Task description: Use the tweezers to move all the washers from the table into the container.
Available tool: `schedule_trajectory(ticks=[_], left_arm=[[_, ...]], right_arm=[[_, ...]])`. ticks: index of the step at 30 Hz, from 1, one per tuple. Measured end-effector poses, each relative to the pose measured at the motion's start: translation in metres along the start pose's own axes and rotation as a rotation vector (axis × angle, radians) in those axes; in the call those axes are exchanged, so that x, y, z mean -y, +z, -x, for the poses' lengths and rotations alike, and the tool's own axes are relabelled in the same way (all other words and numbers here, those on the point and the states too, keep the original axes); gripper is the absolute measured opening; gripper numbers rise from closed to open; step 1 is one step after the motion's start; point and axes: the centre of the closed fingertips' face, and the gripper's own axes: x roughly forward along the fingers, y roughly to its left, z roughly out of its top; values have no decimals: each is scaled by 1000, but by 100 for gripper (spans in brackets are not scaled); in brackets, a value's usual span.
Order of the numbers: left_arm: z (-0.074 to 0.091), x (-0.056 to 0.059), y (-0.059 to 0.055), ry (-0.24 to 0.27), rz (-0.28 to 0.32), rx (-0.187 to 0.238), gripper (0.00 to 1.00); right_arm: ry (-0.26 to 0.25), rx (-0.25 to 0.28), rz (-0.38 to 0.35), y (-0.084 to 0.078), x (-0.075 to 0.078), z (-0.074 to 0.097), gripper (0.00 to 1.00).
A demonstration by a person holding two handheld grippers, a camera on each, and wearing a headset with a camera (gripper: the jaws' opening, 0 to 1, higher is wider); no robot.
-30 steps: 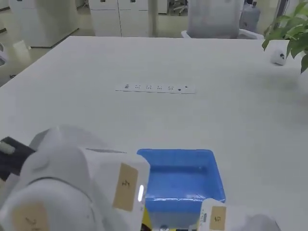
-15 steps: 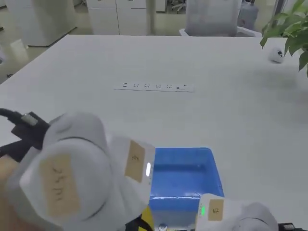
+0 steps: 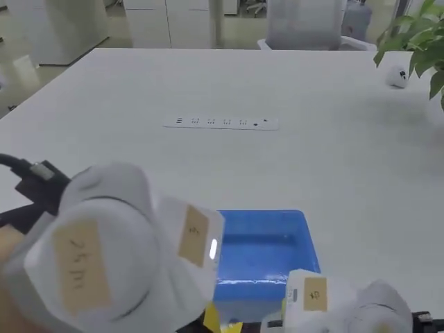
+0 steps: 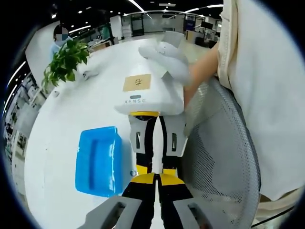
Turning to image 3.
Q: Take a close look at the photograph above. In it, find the grey mesh office chair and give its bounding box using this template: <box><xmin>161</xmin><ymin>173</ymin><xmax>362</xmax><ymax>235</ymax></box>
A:
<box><xmin>264</xmin><ymin>0</ymin><xmax>344</xmax><ymax>51</ymax></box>

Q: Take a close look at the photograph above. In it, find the small white round device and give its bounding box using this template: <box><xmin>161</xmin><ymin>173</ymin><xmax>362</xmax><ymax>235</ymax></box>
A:
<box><xmin>385</xmin><ymin>65</ymin><xmax>411</xmax><ymax>89</ymax></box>

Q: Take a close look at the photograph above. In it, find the green leafy plant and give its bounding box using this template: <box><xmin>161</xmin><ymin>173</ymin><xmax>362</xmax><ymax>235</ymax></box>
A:
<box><xmin>373</xmin><ymin>0</ymin><xmax>444</xmax><ymax>102</ymax></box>

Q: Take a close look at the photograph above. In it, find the blue plastic container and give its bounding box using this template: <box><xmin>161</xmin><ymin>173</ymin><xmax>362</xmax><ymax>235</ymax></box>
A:
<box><xmin>211</xmin><ymin>208</ymin><xmax>322</xmax><ymax>323</ymax></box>

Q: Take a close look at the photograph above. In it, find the black cable with metal plug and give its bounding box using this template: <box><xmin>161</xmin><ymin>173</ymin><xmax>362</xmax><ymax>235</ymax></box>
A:
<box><xmin>411</xmin><ymin>309</ymin><xmax>435</xmax><ymax>333</ymax></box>
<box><xmin>0</xmin><ymin>153</ymin><xmax>72</xmax><ymax>209</ymax></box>

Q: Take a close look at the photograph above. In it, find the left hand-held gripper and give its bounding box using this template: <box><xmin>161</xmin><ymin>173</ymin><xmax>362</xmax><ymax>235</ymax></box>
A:
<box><xmin>0</xmin><ymin>162</ymin><xmax>227</xmax><ymax>333</ymax></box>

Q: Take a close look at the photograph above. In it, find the white cabinet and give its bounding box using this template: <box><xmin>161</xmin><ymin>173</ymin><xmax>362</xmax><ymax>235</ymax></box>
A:
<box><xmin>123</xmin><ymin>0</ymin><xmax>223</xmax><ymax>49</ymax></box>
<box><xmin>6</xmin><ymin>0</ymin><xmax>110</xmax><ymax>67</ymax></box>

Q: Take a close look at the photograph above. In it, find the person's left forearm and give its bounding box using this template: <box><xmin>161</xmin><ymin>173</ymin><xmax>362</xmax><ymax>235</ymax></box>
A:
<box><xmin>0</xmin><ymin>224</ymin><xmax>27</xmax><ymax>270</ymax></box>

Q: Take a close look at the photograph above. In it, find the white power strip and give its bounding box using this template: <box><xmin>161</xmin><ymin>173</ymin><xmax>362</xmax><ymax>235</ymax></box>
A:
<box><xmin>162</xmin><ymin>115</ymin><xmax>280</xmax><ymax>131</ymax></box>

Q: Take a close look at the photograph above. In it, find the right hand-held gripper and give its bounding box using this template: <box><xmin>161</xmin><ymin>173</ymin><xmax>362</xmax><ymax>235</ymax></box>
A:
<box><xmin>259</xmin><ymin>268</ymin><xmax>414</xmax><ymax>333</ymax></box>

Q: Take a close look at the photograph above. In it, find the white table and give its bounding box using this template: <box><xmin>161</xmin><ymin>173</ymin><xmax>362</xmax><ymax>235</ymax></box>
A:
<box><xmin>0</xmin><ymin>47</ymin><xmax>444</xmax><ymax>333</ymax></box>

